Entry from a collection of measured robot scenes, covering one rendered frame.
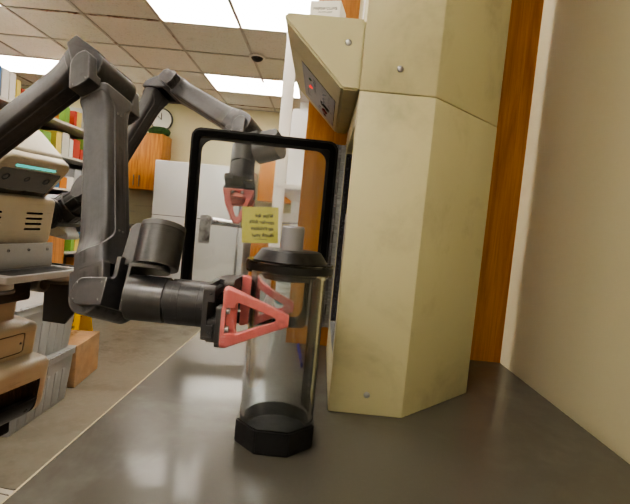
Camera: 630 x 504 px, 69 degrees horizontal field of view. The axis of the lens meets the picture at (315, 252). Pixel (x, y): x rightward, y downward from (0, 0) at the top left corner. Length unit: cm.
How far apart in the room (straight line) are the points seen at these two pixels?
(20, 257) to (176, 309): 78
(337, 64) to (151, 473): 57
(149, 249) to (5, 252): 71
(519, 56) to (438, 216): 56
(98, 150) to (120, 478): 45
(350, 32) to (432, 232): 31
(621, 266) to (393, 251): 36
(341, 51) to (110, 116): 36
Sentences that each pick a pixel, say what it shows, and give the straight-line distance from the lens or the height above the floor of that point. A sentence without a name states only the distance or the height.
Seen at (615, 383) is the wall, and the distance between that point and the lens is 86.
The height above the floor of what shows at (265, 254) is 117.
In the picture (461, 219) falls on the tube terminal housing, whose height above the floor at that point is 124.
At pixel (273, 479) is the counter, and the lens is 55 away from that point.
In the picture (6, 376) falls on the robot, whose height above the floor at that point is 79.
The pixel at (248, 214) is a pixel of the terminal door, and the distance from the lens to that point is 97.
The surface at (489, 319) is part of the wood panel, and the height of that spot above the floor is 104.
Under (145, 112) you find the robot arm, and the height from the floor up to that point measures 149.
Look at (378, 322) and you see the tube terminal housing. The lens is 69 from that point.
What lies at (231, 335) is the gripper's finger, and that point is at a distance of 53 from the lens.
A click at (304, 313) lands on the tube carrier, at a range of 54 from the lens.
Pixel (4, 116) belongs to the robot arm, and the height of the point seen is 135.
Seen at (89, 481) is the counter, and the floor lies 94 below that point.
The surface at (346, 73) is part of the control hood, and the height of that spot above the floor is 143.
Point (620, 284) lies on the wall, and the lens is 85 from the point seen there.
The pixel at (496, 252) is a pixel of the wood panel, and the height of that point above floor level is 119.
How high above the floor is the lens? 122
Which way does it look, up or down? 4 degrees down
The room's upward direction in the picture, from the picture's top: 5 degrees clockwise
